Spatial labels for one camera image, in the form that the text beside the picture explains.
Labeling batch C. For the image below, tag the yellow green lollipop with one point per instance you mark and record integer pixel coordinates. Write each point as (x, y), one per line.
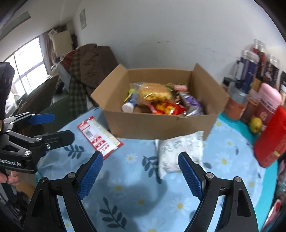
(130, 92)

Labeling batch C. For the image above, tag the open cardboard box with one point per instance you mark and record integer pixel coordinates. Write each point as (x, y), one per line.
(141, 123)

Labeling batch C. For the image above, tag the clear jar brown contents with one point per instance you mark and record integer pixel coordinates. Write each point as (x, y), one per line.
(252, 105)

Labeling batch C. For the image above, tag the yellow green pear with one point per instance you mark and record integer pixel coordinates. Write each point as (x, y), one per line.
(255, 125)

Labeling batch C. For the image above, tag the tall jar red label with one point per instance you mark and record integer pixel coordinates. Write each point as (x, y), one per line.
(259, 48)

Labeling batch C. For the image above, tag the red cylindrical canister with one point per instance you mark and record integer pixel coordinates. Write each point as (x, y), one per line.
(270, 145)

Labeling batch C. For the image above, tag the clear jar navy label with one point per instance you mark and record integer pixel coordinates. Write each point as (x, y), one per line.
(247, 69)

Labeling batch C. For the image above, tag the person's left hand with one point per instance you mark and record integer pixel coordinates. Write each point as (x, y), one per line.
(12, 179)

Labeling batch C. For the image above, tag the large red snack packet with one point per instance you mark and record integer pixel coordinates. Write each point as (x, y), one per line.
(166, 108)

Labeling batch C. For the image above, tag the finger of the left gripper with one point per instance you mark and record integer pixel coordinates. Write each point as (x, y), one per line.
(17, 123)
(40, 144)

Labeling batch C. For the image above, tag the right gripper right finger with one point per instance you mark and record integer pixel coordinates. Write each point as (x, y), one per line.
(237, 212)

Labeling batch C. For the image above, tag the waffle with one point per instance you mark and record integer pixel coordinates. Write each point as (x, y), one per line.
(147, 93)

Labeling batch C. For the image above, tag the silver purple chip bag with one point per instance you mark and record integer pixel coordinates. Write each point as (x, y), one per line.
(192, 106)

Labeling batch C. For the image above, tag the clear jar orange label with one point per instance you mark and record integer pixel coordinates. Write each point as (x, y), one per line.
(236, 103)

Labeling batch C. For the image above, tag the pink lidded canister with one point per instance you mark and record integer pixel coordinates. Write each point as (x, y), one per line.
(270, 99)

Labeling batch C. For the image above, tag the window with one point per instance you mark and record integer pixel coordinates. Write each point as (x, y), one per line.
(30, 70)

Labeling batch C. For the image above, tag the blue white tube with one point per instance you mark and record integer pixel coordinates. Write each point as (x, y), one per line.
(130, 103)

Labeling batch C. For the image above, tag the brown jacket pile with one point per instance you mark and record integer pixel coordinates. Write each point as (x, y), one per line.
(96, 63)

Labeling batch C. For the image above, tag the tall jar black label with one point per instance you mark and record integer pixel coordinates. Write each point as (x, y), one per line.
(271, 71)

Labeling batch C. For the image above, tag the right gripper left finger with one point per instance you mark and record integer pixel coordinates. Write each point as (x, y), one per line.
(44, 212)

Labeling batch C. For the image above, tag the brown green nut packets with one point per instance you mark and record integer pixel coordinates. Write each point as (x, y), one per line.
(177, 87)

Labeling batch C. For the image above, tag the red white sachet packet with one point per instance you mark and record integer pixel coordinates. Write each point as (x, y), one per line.
(99, 137)

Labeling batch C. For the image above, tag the white bread-print snack bag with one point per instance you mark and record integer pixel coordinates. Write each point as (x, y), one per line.
(169, 150)

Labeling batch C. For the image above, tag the wall picture frame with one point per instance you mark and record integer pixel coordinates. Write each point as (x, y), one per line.
(82, 19)

